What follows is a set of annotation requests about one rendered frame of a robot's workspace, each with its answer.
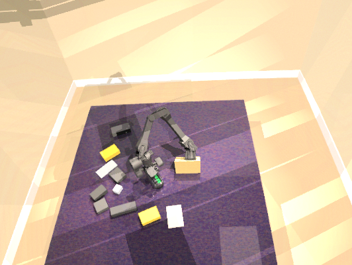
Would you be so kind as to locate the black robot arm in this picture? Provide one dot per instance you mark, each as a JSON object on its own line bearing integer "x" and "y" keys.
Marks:
{"x": 143, "y": 157}

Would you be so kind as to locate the white flat bar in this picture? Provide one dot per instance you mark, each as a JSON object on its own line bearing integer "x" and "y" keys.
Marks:
{"x": 106, "y": 169}

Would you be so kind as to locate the white cube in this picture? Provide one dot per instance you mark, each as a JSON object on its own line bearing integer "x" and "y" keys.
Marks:
{"x": 117, "y": 189}

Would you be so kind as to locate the dark grey controller unit with white label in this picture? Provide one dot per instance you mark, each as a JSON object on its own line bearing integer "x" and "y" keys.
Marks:
{"x": 156, "y": 181}

